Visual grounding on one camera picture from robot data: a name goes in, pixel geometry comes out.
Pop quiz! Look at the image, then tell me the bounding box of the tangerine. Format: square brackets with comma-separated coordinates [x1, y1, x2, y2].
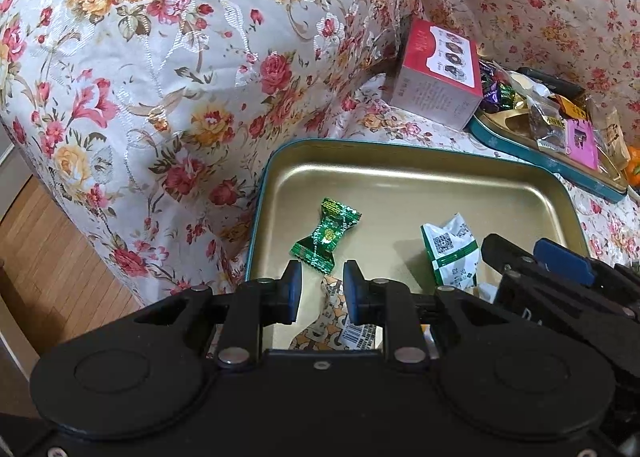
[625, 147, 640, 188]

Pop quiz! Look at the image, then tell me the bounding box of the black flat object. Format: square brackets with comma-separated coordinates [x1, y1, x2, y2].
[517, 67, 586, 98]

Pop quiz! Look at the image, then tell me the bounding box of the purple wrapped candy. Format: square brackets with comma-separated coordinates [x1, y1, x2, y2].
[477, 61, 506, 113]

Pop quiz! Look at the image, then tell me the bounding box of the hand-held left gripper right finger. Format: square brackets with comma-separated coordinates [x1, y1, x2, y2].
[342, 259, 507, 372]

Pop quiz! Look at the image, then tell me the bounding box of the white green snack packet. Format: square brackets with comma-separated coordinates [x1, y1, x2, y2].
[420, 213, 484, 288]

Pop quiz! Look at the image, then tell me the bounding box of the pink snack packet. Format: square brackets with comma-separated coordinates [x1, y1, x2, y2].
[565, 118, 600, 170]

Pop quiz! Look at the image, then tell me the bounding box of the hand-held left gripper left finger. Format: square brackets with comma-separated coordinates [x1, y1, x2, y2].
[131, 259, 304, 368]

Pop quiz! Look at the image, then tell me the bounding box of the red pink snack box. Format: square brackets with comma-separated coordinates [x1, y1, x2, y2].
[387, 18, 484, 130]

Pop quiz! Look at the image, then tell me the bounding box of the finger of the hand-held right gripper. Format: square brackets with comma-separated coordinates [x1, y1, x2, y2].
[533, 238, 599, 286]
[481, 233, 539, 276]

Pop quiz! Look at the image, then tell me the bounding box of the teal tin tray with snacks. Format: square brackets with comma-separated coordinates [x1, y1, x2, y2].
[467, 59, 629, 203]

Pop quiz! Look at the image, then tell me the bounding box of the tan snack packet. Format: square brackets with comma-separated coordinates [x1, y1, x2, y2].
[587, 97, 632, 173]

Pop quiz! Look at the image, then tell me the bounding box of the clear packet brown snack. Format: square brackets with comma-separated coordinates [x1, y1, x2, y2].
[527, 97, 571, 153]

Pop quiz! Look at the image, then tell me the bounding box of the orange brown patterned snack packet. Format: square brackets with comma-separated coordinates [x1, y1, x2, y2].
[289, 274, 384, 352]

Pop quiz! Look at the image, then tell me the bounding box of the green twisted wrapper candy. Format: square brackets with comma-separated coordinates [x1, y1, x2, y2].
[290, 197, 363, 274]

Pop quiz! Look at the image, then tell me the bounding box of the gold tin tray teal rim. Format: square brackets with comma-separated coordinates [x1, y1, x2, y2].
[245, 138, 592, 353]

